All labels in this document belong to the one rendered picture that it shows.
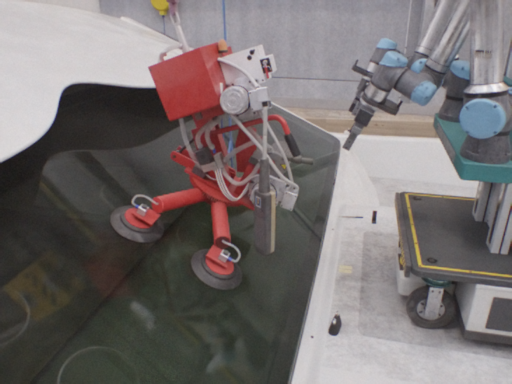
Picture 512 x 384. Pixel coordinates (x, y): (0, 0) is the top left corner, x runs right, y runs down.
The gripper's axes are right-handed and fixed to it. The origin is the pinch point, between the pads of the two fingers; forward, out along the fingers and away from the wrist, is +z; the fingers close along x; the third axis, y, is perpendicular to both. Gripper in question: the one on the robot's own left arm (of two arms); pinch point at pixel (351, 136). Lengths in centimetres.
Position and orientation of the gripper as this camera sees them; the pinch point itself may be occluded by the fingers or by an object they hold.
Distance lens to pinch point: 159.9
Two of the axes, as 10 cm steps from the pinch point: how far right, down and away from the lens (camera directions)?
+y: -8.8, -4.7, 0.9
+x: -3.5, 5.0, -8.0
